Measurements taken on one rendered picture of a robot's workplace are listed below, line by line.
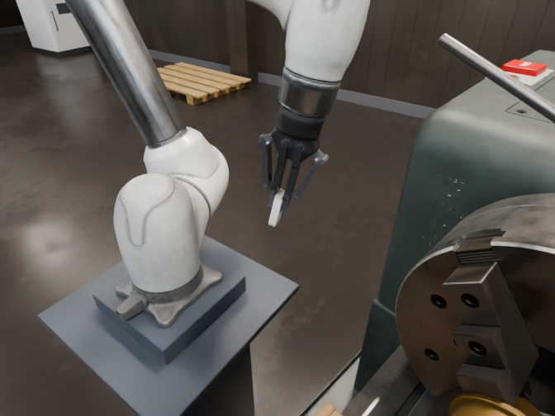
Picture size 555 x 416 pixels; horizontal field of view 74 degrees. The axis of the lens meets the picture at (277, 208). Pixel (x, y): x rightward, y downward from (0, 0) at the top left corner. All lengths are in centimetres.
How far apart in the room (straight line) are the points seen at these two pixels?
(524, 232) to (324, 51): 32
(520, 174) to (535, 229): 14
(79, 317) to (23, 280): 144
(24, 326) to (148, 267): 143
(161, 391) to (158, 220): 33
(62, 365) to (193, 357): 114
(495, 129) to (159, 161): 64
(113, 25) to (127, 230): 40
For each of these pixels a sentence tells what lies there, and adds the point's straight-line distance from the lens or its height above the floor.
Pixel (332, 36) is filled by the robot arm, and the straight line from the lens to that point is 54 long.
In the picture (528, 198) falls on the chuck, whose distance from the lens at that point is 50.
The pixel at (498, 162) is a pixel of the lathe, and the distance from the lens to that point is 55.
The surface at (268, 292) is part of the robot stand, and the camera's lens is 94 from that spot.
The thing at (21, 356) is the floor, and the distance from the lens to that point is 205.
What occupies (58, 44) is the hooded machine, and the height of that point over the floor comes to 19.
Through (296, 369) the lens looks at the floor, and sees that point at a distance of 169.
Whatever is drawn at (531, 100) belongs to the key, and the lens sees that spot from 41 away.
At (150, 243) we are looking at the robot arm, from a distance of 74.
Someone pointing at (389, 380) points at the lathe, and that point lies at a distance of 69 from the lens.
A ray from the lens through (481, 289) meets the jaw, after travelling 39.
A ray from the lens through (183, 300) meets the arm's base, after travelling 85.
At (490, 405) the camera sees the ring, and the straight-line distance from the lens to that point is 41.
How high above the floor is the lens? 145
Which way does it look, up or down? 35 degrees down
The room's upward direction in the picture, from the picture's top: straight up
